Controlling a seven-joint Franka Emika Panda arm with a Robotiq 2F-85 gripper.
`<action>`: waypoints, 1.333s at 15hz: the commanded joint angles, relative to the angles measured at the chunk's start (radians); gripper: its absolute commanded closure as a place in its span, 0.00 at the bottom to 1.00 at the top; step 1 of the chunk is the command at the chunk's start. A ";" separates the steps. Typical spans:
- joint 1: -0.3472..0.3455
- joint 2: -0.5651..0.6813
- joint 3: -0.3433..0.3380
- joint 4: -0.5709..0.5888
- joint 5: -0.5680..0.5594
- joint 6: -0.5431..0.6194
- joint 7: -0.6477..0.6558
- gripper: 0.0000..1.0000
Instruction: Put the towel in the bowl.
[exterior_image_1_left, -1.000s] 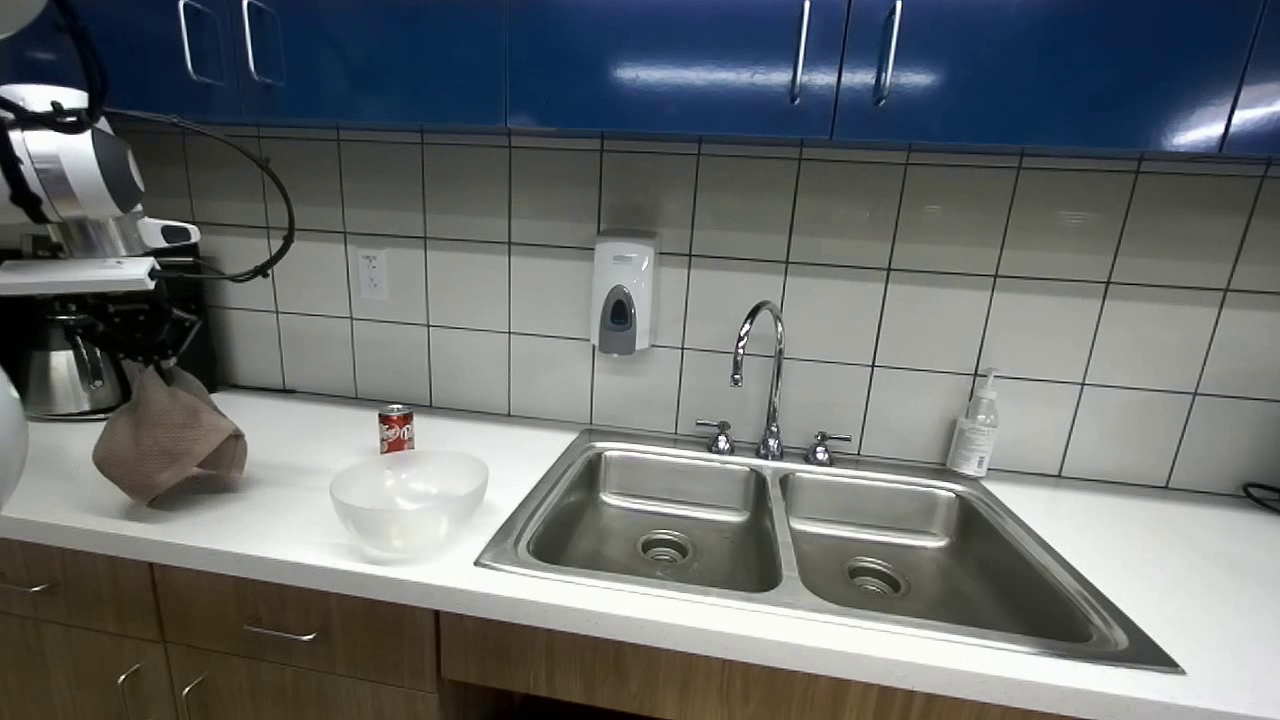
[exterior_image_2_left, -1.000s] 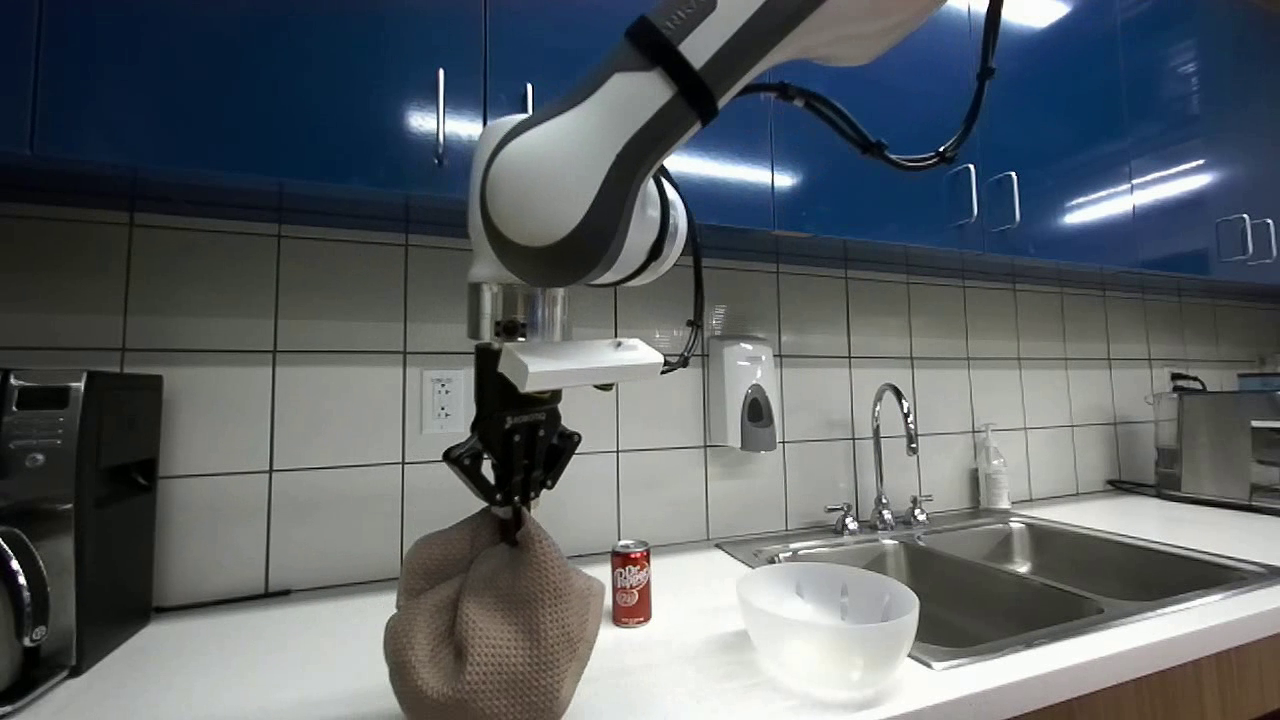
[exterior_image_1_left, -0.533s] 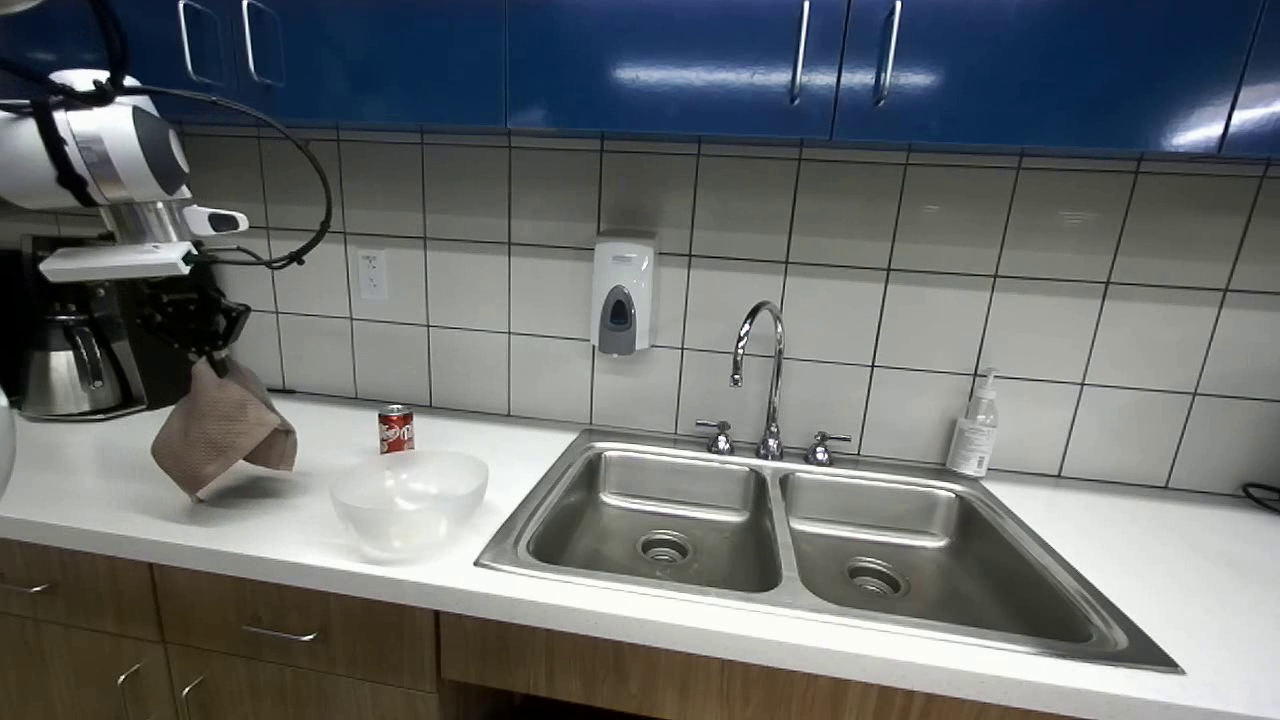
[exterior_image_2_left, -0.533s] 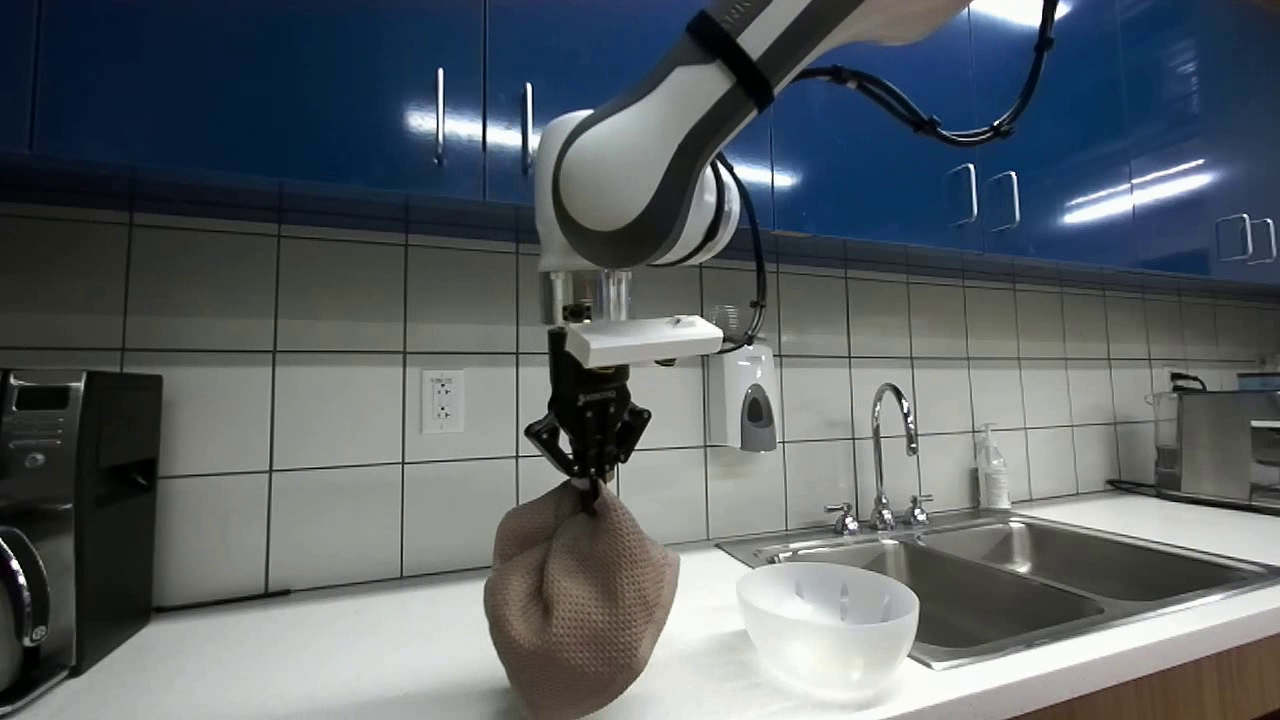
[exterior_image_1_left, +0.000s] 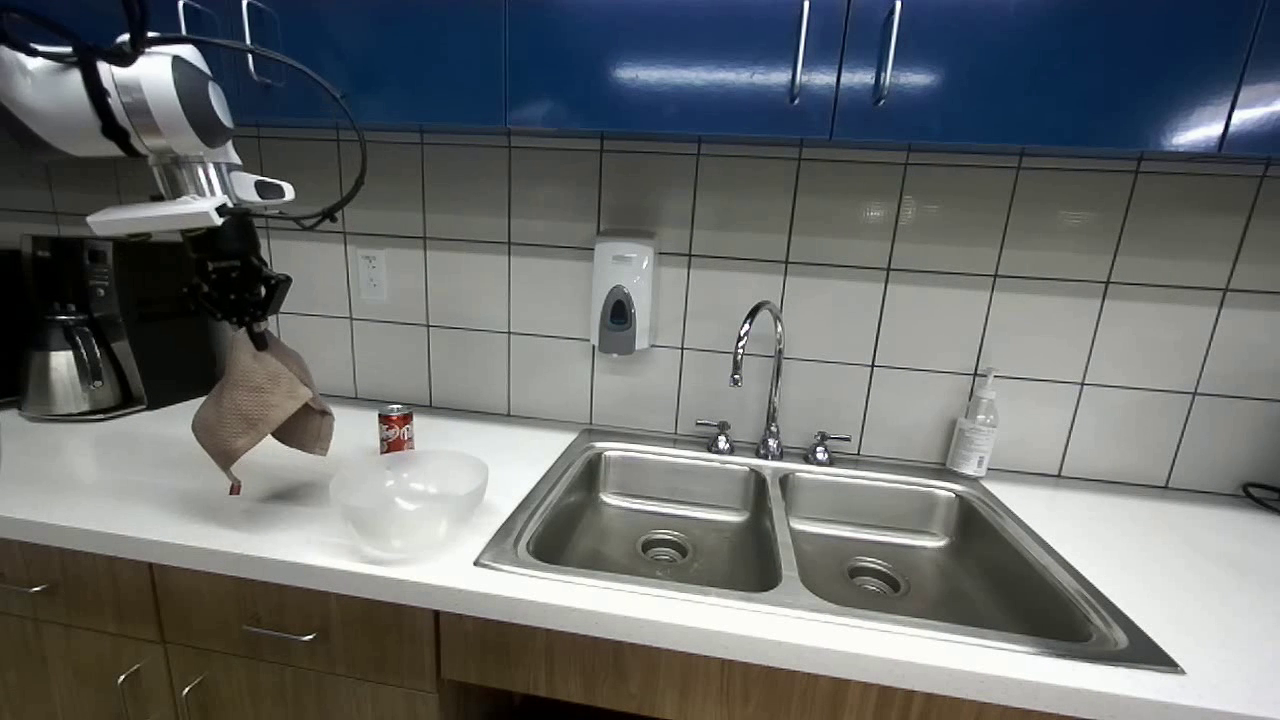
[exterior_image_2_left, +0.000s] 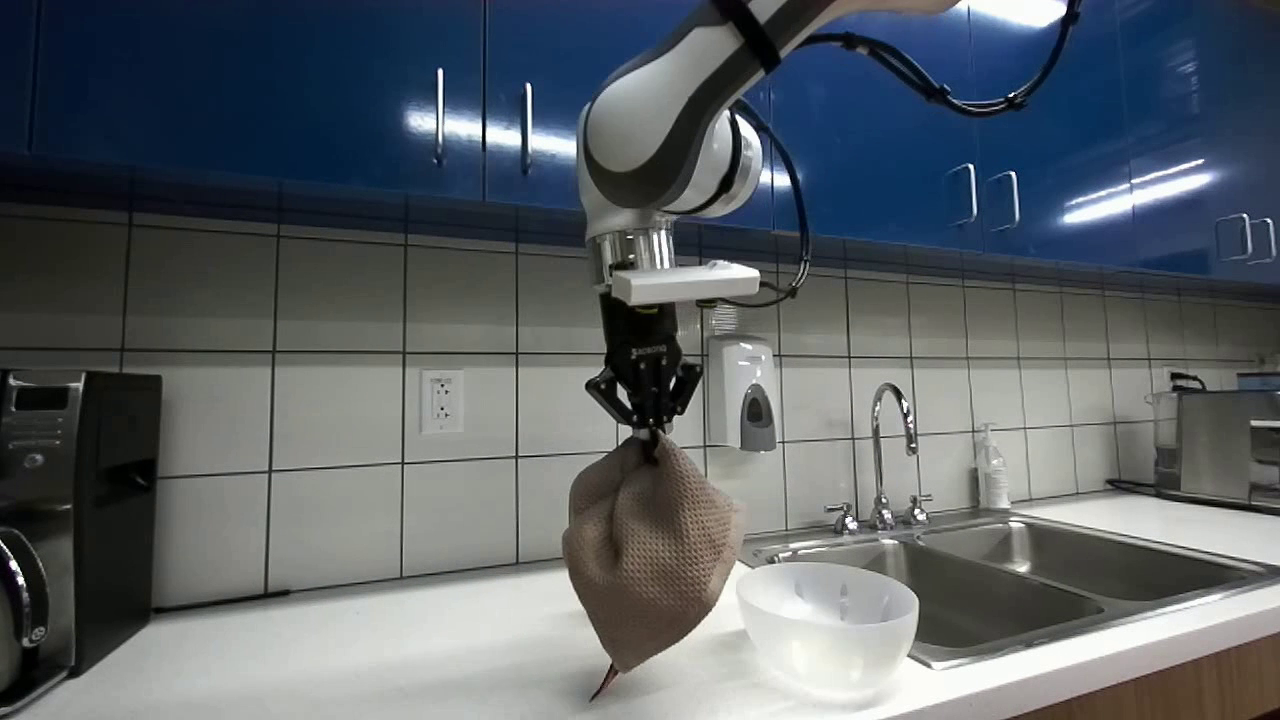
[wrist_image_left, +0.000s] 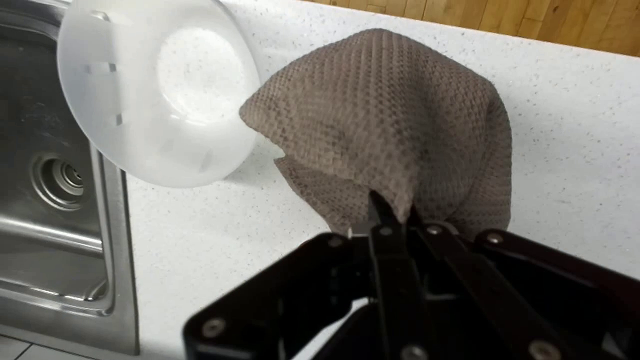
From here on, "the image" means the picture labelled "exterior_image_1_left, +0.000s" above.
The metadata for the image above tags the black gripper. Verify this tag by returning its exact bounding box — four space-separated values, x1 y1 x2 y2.
194 211 296 361

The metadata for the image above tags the brown cloth towel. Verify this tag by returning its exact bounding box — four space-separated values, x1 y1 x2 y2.
188 324 339 501

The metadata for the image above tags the translucent white plastic bowl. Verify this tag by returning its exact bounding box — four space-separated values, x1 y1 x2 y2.
328 447 494 565

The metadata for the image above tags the black coffee maker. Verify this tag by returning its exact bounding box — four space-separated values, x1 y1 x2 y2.
16 236 229 425

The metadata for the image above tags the red soda can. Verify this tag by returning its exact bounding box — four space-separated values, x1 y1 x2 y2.
375 400 417 461

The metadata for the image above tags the steel coffee carafe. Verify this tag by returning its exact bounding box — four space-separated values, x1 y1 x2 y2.
16 310 131 420

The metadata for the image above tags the wooden drawer front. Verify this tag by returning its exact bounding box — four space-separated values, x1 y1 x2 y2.
148 565 445 695
0 536 164 648

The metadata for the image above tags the blue glossy cabinet door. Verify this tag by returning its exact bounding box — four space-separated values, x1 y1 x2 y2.
507 0 844 142
1221 0 1280 169
833 0 1260 160
208 0 522 134
0 0 222 56

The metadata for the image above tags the wooden lower cabinet door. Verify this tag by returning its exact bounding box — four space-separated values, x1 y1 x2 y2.
164 645 447 720
0 611 181 720

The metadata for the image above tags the chrome gooseneck faucet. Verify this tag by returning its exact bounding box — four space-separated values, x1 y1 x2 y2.
724 297 793 463

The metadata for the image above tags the wooden sink front panel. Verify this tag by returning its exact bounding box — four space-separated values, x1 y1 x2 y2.
435 611 1086 720

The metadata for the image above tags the stainless steel double sink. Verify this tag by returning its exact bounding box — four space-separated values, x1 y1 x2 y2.
472 429 1190 676

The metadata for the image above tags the clear soap pump bottle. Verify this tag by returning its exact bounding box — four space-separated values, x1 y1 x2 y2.
940 369 1006 480

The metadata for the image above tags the white wall outlet plate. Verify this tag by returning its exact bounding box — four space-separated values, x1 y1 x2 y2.
347 245 391 307

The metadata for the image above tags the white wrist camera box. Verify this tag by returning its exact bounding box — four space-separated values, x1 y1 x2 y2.
86 193 236 245

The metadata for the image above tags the white wall soap dispenser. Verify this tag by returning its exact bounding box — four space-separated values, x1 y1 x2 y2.
589 236 659 361

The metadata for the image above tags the chrome faucet tap handle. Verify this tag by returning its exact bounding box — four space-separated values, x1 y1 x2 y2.
802 429 856 469
692 416 741 461

